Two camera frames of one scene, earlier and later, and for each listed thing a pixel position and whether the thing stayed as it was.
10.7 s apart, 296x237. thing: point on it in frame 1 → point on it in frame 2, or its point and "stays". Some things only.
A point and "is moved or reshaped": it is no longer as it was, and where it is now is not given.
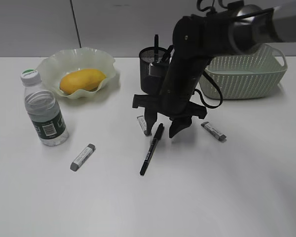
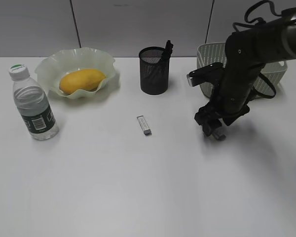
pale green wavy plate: [55, 66] stays
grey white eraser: [142, 121] stays
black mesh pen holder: [151, 55] stays
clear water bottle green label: [45, 109] is moved or reshaped
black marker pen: [160, 130] → [166, 54]
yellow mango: [83, 80] stays
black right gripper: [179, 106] → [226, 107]
